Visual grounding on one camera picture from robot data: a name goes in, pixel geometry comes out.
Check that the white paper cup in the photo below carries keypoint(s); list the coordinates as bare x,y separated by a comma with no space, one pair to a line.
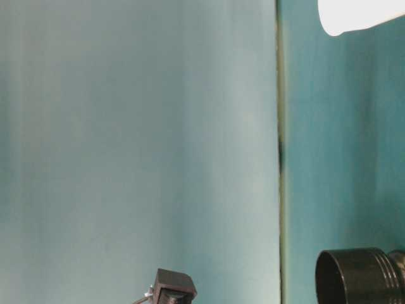
354,16

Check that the blue-green backdrop cloth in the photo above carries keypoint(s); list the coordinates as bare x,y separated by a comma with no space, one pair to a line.
126,142

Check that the blue-green table cloth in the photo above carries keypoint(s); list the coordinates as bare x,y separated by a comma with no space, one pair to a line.
348,142

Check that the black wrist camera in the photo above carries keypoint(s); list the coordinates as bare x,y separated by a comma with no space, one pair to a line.
177,282

